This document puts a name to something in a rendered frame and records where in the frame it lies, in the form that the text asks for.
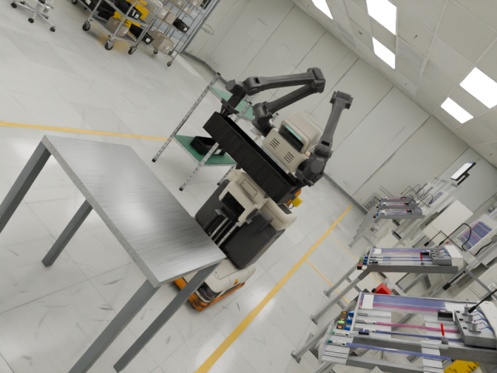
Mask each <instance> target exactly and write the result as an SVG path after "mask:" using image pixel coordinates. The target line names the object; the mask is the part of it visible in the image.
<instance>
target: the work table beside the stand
mask: <svg viewBox="0 0 497 373"><path fill-rule="evenodd" d="M51 155H52V156H53V157H54V159H55V160H57V162H58V163H59V165H60V166H61V168H62V169H63V170H64V171H65V173H66V174H67V175H68V176H69V177H70V179H71V180H72V182H73V183H74V184H75V185H76V186H77V188H78V189H79V191H80V192H81V194H82V195H83V196H84V197H85V198H86V199H85V201H84V202H83V203H82V205H81V206H80V208H79V209H78V211H77V212H76V213H75V215H74V216H73V217H72V219H71V221H70V222H69V223H68V224H67V226H66V227H65V229H64V231H63V232H62V233H61V234H60V236H59V237H58V239H57V240H56V242H55V243H54V244H53V246H52V247H51V248H50V250H49V252H48V253H47V254H46V255H45V257H44V259H43V260H42V261H41V262H42V263H43V264H44V265H45V266H52V265H53V263H54V262H55V260H56V259H57V257H58V256H59V255H60V254H61V252H62V251H63V249H64V248H65V246H66V245H67V244H68V243H69V241H70V240H71V238H72V237H73V235H74V234H75V233H76V232H77V230H78V229H79V227H80V226H81V225H82V223H83V222H84V221H85V219H86V218H87V216H88V215H89V214H90V213H91V211H92V209H94V210H95V211H96V212H97V214H98V215H99V217H100V218H101V219H102V221H103V222H104V223H105V224H106V226H107V227H108V228H109V230H110V231H111V232H112V234H113V235H114V236H115V237H116V238H117V240H118V241H119V243H120V244H121V245H122V247H123V248H124V249H125V250H126V252H127V253H128V254H129V256H130V257H131V258H132V259H133V261H134V262H135V263H136V264H137V266H138V267H139V269H140V270H141V271H142V273H144V275H145V276H146V278H147V279H146V281H145V282H144V283H143V284H142V286H141V287H140V288H139V289H138V290H137V292H136V293H135V294H134V295H133V296H132V297H131V298H130V299H129V301H128V302H127V303H126V305H125V306H124V307H123V308H122V309H121V311H119V313H118V314H117V315H116V316H115V317H114V318H113V320H112V321H111V322H110V323H109V325H108V326H107V327H106V328H105V330H103V331H102V333H101V334H100V335H99V336H98V337H97V339H96V340H95V341H94V342H93V344H92V345H91V346H90V347H89V348H88V350H86V351H85V353H84V354H83V355H82V356H81V358H80V359H79V360H78V361H77V363H76V364H75V365H74V366H73V367H72V368H71V369H70V370H69V372H68V373H87V371H88V370H89V369H90V368H91V367H92V365H93V364H94V363H95V362H96V361H97V359H98V358H99V357H100V356H101V355H102V354H103V353H104V352H105V351H106V350H107V348H108V347H109V346H110V345H111V344H112V342H113V341H114V340H115V339H116V338H117V336H119V334H120V333H122V331H123V330H124V329H125V328H126V326H127V325H128V324H129V323H130V322H131V321H132V319H133V318H134V317H135V316H136V315H137V313H139V311H140V310H141V309H142V308H143V307H144V306H145V305H146V303H147V302H148V301H149V300H150V299H151V298H152V296H153V295H154V294H155V293H156V292H157V291H158V290H159V288H161V286H162V285H164V284H166V283H169V282H171V281H174V280H177V279H179V278H182V277H184V276H187V275H190V274H191V273H194V272H197V271H198V272H197V273H196V274H195V276H194V277H193V278H192V279H191V280H190V281H189V282H188V283H187V284H186V285H185V286H184V287H183V288H182V289H181V291H180V292H179V293H178V294H177V295H176V296H175V298H174V299H173V300H172V301H171V302H170V303H169V305H168V306H167V307H166V308H165V309H164V310H163V311H162V312H161V313H160V314H159V315H158V316H157V317H156V319H155V320H154V321H153V322H152V323H151V324H150V325H149V327H148V328H147V329H146V330H145V331H144V332H143V334H142V335H141V336H140V337H139V338H138V339H137V340H136V341H135V342H134V343H133V344H132V345H131V346H130V348H129V349H128V350H127V351H126V352H125V353H124V355H123V356H122V357H121V358H120V359H119V360H118V362H117V363H116V364H115V365H114V366H113V368H114V369H115V370H116V372H117V373H119V372H121V371H122V370H124V369H125V368H126V367H127V365H128V364H129V363H130V362H131V361H132V360H133V359H134V358H135V356H136V355H137V354H138V353H139V352H140V351H141V350H142V349H143V347H144V346H145V345H146V344H147V343H148V342H149V341H150V340H151V339H152V338H153V337H154V336H155V335H156V334H157V333H158V331H159V330H160V329H161V328H162V327H163V326H164V325H165V324H166V322H167V321H168V320H169V319H170V318H171V317H172V316H173V315H174V313H176V311H177V310H179V308H180V307H181V306H182V305H183V304H184V303H185V302H186V301H187V300H188V299H189V298H190V296H191V295H192V294H193V293H194V292H195V291H196V290H197V288H198V287H199V286H200V285H201V284H202V283H203V282H204V281H205V280H206V279H207V277H208V276H210V274H211V273H213V271H214V270H215V269H216V268H217V267H218V266H219V265H220V264H221V262H222V261H223V260H224V259H225V258H226V256H225V255H224V253H223V252H222V251H221V250H220V249H219V247H218V246H217V245H216V244H215V243H214V241H213V240H212V239H211V238H210V237H209V236H208V235H207V234H206V233H205V232H204V230H203V229H202V228H201V227H200V226H199V224H198V223H197V222H196V221H195V220H194V218H193V217H192V216H191V215H190V214H189V213H188V212H187V211H186V210H185V209H184V207H183V206H182V205H181V204H180V202H179V201H178V200H177V199H176V198H175V197H174V195H173V194H172V193H171V192H170V191H169V190H168V189H167V188H166V187H165V185H164V184H163V183H162V182H161V181H160V179H159V178H158V177H157V176H156V175H155V174H154V172H153V171H151V169H150V168H149V167H148V166H147V165H146V164H145V162H144V161H143V160H142V159H141V158H140V156H139V155H138V154H137V153H136V152H135V151H134V150H133V148H131V146H128V145H123V144H112V143H106V142H100V141H89V140H84V139H77V138H67V137H61V136H55V135H44V136H43V138H42V139H41V141H40V142H39V144H38V146H37V147H36V149H35V151H34V152H33V154H32V155H31V156H30V159H29V160H28V162H27V163H26V165H25V166H24V168H23V170H22V171H21V173H20V174H19V176H18V177H17V179H16V181H15V183H14V184H13V185H12V187H11V189H10V191H9V192H8V193H7V195H6V197H5V198H4V200H3V201H2V203H1V205H0V234H1V232H2V230H3V229H4V228H5V226H6V225H7V222H8V221H9V220H10V218H11V217H12V215H13V213H14V212H15V210H16V209H17V207H18V205H19V204H20V203H21V201H22V200H23V198H24V196H25V195H26V194H27V192H28V190H29V189H30V187H31V186H32V184H33V182H34V181H35V179H36V178H37V177H38V175H39V173H40V171H41V170H42V169H43V167H44V165H45V164H46V163H47V161H48V159H49V158H50V156H51Z"/></svg>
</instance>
